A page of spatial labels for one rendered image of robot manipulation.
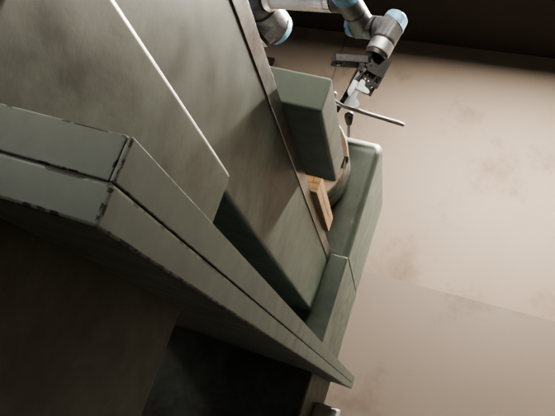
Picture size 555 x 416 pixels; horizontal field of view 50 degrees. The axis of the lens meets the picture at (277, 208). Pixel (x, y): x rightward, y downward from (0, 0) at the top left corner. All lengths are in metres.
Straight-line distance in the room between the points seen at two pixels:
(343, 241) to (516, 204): 2.56
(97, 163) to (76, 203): 0.02
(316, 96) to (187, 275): 0.60
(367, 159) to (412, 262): 2.28
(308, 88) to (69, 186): 0.69
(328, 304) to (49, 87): 1.44
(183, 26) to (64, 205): 0.35
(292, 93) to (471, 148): 3.50
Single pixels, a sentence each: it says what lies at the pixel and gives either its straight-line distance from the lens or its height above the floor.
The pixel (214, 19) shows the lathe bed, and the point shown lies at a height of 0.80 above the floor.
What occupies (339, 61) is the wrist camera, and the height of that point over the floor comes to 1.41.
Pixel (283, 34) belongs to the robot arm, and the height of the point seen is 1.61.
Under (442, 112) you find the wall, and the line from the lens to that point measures 4.50.
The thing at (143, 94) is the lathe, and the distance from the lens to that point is 0.47.
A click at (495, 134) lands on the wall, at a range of 4.42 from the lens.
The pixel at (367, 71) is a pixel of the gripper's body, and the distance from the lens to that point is 1.87.
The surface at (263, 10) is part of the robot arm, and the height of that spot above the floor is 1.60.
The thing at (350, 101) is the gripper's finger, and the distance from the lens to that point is 1.92.
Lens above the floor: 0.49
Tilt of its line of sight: 15 degrees up
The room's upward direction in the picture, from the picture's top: 19 degrees clockwise
